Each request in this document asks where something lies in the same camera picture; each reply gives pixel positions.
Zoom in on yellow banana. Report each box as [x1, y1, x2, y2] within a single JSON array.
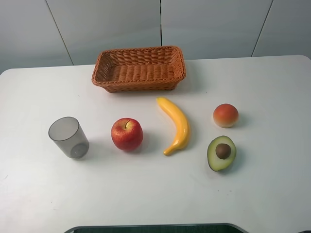
[[156, 97, 191, 156]]

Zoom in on grey translucent plastic cup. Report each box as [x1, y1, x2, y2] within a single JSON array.
[[48, 116, 89, 159]]

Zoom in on red apple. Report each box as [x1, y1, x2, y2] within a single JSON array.
[[111, 118, 143, 151]]

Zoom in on brown wicker basket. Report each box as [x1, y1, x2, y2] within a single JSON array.
[[91, 46, 186, 93]]

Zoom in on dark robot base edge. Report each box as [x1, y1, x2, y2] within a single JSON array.
[[66, 224, 245, 233]]

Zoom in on halved avocado with pit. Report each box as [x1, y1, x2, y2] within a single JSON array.
[[207, 135, 237, 171]]

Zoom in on orange round bread bun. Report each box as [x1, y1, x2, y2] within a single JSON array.
[[213, 103, 239, 128]]

